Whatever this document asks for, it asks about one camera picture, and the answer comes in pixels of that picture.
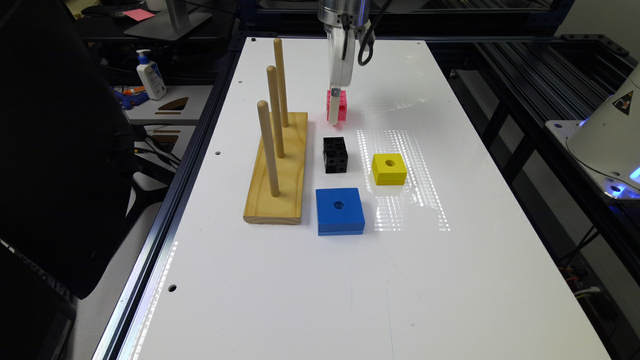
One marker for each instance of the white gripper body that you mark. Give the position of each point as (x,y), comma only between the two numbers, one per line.
(345,22)

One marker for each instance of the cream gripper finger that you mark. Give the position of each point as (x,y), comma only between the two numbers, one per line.
(334,102)

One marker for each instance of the pink cube block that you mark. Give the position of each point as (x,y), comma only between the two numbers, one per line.
(342,109)

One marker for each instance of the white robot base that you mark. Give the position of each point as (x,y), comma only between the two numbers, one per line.
(606,144)

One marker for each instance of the black cube block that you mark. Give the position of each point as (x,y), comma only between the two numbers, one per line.
(335,155)

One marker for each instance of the rear wooden peg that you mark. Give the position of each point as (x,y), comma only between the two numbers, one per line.
(281,80)

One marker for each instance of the wooden peg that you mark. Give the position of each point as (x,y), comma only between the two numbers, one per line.
(281,80)
(275,111)
(268,146)

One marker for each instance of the front wooden peg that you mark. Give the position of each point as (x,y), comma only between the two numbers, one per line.
(268,146)

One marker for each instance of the middle wooden peg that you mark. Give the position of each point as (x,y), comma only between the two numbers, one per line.
(275,111)

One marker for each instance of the yellow block with hole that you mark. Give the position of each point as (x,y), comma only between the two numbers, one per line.
(389,169)

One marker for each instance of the blue block with hole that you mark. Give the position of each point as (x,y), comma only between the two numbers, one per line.
(339,212)

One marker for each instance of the wooden peg base board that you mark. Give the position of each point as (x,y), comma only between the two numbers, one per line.
(285,209)

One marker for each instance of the silver monitor stand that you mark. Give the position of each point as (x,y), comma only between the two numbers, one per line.
(170,22)

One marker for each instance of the white lotion pump bottle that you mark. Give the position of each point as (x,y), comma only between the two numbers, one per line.
(150,76)

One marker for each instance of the pink sticky note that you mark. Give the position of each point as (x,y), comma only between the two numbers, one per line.
(138,14)

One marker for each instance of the blue glue gun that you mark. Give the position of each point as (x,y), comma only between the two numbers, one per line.
(131,97)

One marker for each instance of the black office chair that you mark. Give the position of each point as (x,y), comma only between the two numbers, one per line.
(66,147)

